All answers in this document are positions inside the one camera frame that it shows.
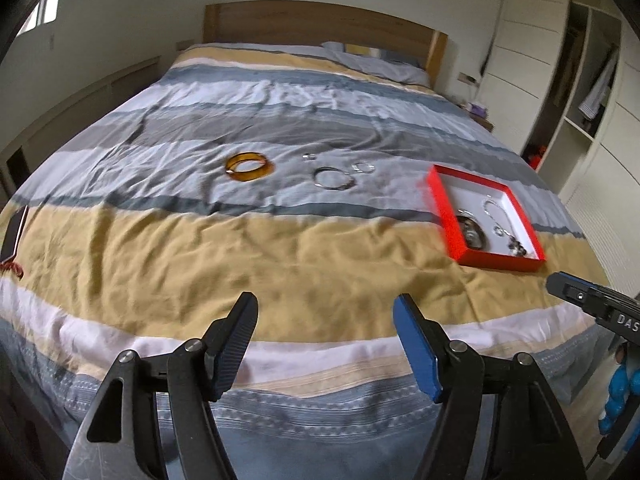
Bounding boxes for striped duvet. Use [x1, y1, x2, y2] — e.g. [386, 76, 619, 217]
[0, 42, 621, 480]

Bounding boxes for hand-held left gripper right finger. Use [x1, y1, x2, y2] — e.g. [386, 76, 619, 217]
[392, 294, 587, 480]

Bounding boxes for white wardrobe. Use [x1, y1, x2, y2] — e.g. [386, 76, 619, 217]
[480, 0, 640, 281]

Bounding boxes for red shallow box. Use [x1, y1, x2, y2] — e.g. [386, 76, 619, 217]
[426, 164, 547, 273]

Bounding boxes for striped pillow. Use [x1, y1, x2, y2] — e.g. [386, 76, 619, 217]
[321, 41, 431, 86]

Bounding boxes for hanging clothes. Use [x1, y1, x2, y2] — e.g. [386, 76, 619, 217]
[579, 50, 618, 121]

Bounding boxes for amber bangle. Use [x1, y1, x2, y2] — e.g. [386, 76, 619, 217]
[224, 152, 276, 182]

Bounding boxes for smartphone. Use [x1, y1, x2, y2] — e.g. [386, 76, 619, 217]
[0, 205, 30, 259]

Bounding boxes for low wall cabinet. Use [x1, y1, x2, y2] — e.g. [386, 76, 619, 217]
[0, 55, 161, 201]

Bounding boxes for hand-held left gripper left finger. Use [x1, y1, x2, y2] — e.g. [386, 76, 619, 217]
[62, 291, 259, 480]

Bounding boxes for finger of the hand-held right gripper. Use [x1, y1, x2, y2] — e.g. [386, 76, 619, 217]
[546, 271, 640, 321]

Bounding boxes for thin silver bangle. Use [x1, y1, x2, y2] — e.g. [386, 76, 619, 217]
[313, 166, 357, 191]

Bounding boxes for wooden headboard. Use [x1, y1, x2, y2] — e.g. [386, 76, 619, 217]
[203, 2, 449, 88]

